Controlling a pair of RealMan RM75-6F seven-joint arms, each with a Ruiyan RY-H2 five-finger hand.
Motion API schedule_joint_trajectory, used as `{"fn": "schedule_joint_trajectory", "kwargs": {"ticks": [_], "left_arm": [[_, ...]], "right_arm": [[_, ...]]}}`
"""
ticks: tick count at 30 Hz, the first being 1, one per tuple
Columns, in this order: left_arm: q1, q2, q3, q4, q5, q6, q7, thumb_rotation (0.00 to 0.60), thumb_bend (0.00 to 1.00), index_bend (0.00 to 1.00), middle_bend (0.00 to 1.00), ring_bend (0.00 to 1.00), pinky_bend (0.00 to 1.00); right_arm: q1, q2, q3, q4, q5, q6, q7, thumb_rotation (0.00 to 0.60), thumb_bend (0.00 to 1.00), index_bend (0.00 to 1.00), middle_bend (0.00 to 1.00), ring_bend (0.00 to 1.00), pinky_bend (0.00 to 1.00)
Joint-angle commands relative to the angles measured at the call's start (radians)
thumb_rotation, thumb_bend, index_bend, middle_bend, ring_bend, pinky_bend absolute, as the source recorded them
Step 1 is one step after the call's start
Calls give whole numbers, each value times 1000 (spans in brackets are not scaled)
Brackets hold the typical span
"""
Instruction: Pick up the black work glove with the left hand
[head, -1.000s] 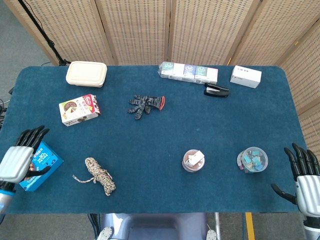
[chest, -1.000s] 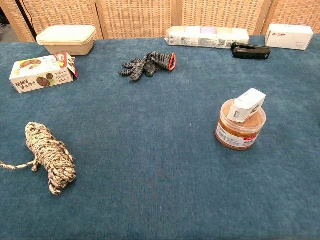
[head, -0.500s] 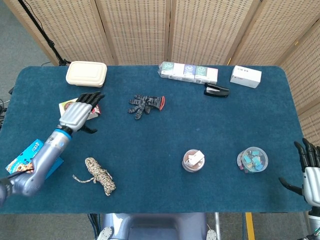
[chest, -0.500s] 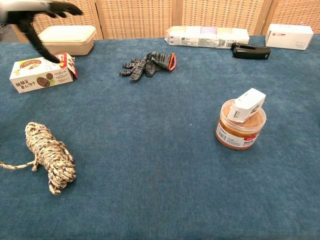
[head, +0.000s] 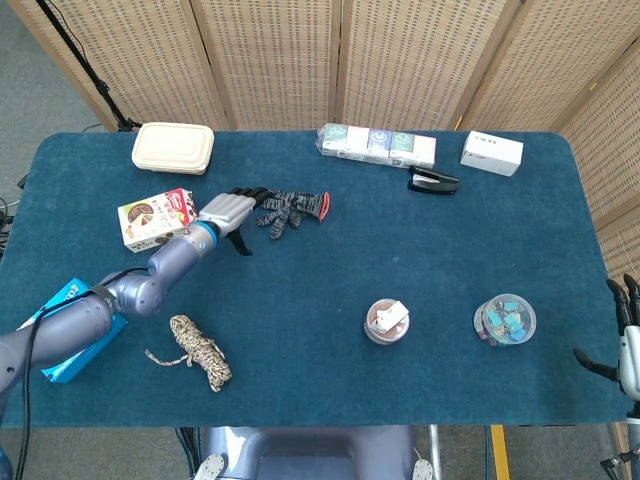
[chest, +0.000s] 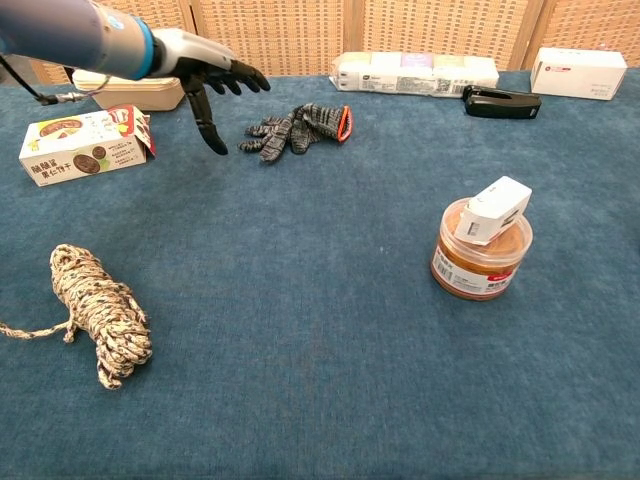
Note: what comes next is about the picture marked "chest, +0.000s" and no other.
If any white chocolate cookie box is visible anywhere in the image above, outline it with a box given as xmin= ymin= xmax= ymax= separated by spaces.
xmin=18 ymin=104 xmax=157 ymax=188

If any grey knit work glove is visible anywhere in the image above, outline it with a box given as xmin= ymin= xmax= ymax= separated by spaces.
xmin=237 ymin=102 xmax=354 ymax=164

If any black stapler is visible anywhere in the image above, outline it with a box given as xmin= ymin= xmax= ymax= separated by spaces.
xmin=460 ymin=84 xmax=543 ymax=121

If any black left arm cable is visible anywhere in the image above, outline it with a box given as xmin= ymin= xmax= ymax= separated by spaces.
xmin=0 ymin=53 xmax=112 ymax=107

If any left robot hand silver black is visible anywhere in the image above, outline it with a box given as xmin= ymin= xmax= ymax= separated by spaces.
xmin=149 ymin=28 xmax=272 ymax=157

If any long tissue multipack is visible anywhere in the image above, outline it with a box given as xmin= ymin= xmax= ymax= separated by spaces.
xmin=329 ymin=50 xmax=501 ymax=93

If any blue table cloth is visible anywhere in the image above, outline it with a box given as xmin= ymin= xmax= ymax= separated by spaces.
xmin=0 ymin=67 xmax=640 ymax=480

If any small white cardboard box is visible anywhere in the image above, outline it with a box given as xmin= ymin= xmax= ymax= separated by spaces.
xmin=453 ymin=175 xmax=534 ymax=246

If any woven rattan folding screen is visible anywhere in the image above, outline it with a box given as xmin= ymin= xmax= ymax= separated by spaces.
xmin=29 ymin=0 xmax=640 ymax=85

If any white rectangular carton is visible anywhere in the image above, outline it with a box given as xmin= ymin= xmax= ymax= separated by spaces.
xmin=529 ymin=46 xmax=629 ymax=102

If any beige lidded lunch box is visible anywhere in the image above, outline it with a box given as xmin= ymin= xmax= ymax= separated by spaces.
xmin=72 ymin=69 xmax=185 ymax=113

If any beige braided rope bundle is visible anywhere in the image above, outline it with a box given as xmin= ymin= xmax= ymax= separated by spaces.
xmin=0 ymin=243 xmax=154 ymax=391

